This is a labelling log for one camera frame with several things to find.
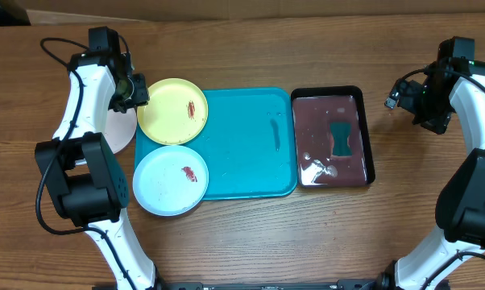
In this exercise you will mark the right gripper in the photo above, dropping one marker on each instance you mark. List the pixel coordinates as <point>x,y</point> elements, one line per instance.
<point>438,124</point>

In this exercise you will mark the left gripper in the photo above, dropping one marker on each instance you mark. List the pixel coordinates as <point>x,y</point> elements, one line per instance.
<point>142,97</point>

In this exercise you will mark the white plate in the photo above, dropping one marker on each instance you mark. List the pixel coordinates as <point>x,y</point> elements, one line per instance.
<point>120,129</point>

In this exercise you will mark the green sponge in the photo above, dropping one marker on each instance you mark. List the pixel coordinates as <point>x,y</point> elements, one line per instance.
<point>340,132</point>

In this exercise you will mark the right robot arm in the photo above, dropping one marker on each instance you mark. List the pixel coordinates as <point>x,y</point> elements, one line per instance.
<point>454,84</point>

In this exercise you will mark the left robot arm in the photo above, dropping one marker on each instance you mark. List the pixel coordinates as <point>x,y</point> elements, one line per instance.
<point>83,188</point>

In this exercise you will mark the black water tray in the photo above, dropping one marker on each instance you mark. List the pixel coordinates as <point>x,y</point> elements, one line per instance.
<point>313,110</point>

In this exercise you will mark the teal plastic tray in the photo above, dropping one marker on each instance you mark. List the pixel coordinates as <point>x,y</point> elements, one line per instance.
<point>248,144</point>

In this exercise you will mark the yellow plate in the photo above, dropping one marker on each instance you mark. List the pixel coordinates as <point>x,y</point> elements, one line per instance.
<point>176,112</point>

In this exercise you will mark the light blue plate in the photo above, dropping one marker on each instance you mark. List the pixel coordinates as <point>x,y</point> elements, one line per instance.
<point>170,180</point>

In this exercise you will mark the dark object top-left corner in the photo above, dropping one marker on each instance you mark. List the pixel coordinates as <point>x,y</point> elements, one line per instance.
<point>12,14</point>

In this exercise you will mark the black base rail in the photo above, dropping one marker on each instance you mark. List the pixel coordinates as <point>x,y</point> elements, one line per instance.
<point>350,284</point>

